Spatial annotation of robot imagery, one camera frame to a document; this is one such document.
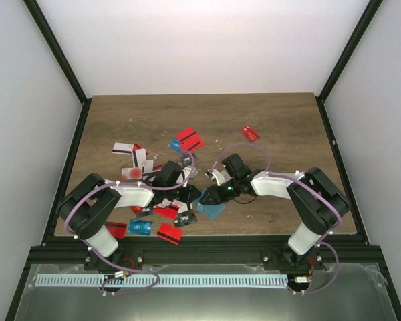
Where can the blue card top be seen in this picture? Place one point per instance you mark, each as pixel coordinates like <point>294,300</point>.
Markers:
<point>175,146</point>

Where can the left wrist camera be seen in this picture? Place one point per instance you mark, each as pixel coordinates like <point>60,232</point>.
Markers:
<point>185,174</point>

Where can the teal card holder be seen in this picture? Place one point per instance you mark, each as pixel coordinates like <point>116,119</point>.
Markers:
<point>211,211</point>

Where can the light blue slotted rail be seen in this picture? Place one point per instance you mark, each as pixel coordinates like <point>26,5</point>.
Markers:
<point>165,281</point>

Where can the blue card bottom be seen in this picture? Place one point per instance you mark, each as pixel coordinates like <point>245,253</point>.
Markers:
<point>140,227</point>

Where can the blue card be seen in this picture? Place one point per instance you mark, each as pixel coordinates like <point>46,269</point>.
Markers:
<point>175,146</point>
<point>140,227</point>

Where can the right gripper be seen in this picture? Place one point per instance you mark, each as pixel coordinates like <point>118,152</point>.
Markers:
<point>216,198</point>

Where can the red magnetic stripe card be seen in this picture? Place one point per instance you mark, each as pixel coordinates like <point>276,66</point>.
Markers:
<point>190,140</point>

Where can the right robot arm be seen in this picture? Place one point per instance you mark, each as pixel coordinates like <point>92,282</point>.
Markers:
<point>318,201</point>

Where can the dark red striped card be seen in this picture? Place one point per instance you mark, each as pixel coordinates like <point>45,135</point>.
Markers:
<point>117,230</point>

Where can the red striped card bottom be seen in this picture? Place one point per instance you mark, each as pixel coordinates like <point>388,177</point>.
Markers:
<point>170,233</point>

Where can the white striped card left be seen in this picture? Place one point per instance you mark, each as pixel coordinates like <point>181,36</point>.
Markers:
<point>122,148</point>

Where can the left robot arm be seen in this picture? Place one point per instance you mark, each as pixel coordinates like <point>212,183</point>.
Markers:
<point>87,207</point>

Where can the red card in pile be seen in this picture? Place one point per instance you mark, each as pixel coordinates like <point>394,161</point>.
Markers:
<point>170,212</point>

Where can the black VIP card pile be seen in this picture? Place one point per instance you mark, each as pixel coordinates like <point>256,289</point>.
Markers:
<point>184,219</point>

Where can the black aluminium frame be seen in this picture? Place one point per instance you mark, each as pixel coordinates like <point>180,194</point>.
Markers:
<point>202,248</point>

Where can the white striped card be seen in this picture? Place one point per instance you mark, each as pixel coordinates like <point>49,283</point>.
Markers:
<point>122,148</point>
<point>185,209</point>

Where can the white striped card lower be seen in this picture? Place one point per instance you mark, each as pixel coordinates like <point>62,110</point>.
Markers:
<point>185,209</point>

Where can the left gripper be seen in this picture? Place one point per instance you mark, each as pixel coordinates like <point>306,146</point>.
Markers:
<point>188,197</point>

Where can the red card far right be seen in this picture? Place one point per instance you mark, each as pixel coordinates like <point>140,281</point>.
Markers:
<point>250,134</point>

